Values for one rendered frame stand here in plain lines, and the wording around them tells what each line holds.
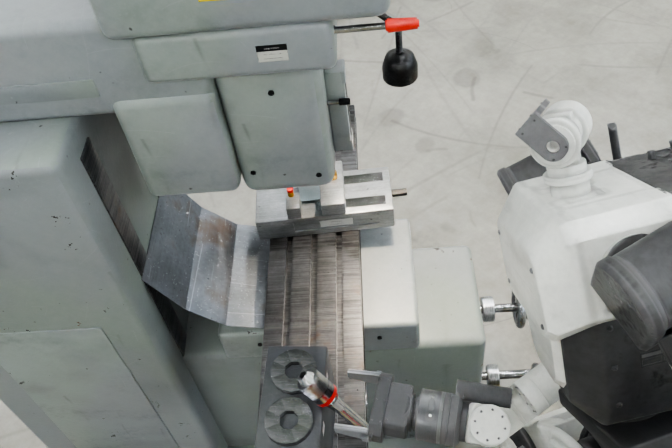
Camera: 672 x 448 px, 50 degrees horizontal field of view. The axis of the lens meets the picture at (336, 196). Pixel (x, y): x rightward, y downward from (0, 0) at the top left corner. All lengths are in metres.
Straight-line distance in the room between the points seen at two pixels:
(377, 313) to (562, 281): 0.94
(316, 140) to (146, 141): 0.32
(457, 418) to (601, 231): 0.50
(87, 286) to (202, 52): 0.61
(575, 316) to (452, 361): 1.08
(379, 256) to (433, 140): 1.62
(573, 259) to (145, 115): 0.80
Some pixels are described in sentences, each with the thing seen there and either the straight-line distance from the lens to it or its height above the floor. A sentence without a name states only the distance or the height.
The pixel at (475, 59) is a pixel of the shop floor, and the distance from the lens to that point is 3.91.
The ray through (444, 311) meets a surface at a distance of 1.93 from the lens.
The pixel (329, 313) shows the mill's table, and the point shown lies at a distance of 1.70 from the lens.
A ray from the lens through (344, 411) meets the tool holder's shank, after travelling 1.39.
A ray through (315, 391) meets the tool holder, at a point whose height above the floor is 1.21.
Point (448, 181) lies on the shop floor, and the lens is 3.26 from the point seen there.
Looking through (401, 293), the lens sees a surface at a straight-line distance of 1.82.
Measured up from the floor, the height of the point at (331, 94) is 1.50.
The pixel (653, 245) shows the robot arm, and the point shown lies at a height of 1.79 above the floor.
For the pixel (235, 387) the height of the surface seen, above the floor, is 0.59.
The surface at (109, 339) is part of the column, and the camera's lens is 1.77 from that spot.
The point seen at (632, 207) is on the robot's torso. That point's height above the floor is 1.72.
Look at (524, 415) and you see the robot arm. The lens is 1.34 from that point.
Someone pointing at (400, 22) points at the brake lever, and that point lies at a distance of 1.20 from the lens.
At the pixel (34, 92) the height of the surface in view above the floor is 1.63.
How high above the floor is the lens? 2.39
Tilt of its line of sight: 48 degrees down
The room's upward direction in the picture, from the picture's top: 9 degrees counter-clockwise
